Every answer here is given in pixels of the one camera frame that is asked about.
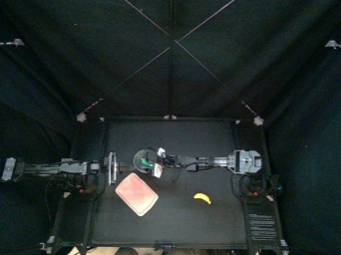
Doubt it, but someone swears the grey metal frame clamp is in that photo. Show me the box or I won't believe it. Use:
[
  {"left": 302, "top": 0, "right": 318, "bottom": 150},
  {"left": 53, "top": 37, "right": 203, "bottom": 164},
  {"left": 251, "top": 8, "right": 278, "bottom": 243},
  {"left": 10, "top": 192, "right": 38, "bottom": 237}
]
[
  {"left": 0, "top": 38, "right": 25, "bottom": 48},
  {"left": 323, "top": 39, "right": 341, "bottom": 50}
]

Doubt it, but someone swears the black cloth backdrop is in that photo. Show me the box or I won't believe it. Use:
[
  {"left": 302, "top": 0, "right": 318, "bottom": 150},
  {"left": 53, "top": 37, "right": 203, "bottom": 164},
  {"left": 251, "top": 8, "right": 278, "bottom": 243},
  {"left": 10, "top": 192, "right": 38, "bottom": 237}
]
[{"left": 0, "top": 0, "right": 341, "bottom": 255}]

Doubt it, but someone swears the grey speckled bowl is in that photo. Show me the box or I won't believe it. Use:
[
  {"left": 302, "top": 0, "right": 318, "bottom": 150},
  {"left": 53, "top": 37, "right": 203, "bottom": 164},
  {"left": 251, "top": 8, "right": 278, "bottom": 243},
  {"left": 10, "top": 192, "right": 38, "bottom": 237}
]
[{"left": 132, "top": 148, "right": 160, "bottom": 174}]

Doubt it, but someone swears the yellow toy banana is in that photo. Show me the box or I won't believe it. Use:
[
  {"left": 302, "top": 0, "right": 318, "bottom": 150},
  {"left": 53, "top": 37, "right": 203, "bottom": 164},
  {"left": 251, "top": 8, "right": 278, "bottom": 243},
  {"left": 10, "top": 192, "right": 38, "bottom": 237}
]
[{"left": 191, "top": 192, "right": 212, "bottom": 206}]

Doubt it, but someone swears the white text warning label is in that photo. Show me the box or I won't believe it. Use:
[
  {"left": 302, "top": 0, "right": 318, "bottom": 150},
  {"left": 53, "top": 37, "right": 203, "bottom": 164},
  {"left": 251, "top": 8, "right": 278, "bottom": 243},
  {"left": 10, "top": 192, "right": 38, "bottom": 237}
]
[{"left": 246, "top": 212, "right": 279, "bottom": 245}]

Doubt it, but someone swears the black cable bundle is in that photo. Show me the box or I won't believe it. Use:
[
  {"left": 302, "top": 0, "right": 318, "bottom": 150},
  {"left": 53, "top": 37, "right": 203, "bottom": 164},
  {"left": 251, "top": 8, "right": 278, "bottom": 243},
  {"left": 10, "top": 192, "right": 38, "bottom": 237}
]
[
  {"left": 44, "top": 173, "right": 107, "bottom": 200},
  {"left": 230, "top": 172, "right": 283, "bottom": 201}
]

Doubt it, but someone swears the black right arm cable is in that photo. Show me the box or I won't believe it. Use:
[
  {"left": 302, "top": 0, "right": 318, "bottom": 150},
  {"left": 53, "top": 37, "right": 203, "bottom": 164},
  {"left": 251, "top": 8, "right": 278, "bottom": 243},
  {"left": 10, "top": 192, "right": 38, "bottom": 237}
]
[{"left": 169, "top": 165, "right": 200, "bottom": 183}]

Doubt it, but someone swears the black frame crossbar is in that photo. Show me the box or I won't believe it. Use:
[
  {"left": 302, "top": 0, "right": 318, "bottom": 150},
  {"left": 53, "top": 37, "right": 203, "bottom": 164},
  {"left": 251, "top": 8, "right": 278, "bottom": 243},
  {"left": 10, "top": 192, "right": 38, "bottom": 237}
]
[{"left": 103, "top": 116, "right": 238, "bottom": 123}]

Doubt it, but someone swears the diagonal steel brace wire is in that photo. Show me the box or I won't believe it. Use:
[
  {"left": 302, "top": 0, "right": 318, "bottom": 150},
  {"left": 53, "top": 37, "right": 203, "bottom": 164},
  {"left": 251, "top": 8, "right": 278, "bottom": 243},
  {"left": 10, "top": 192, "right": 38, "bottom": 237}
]
[
  {"left": 123, "top": 0, "right": 260, "bottom": 121},
  {"left": 81, "top": 0, "right": 236, "bottom": 118}
]

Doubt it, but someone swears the pink square plate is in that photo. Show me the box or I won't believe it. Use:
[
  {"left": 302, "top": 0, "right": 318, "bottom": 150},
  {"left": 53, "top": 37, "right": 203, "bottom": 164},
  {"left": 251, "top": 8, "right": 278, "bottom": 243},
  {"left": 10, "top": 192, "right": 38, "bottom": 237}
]
[{"left": 113, "top": 171, "right": 160, "bottom": 218}]

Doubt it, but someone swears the thin metal frame pole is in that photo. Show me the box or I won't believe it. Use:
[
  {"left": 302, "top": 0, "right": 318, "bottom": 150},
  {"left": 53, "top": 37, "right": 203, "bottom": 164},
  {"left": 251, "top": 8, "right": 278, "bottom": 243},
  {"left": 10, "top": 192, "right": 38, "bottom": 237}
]
[{"left": 168, "top": 0, "right": 176, "bottom": 120}]

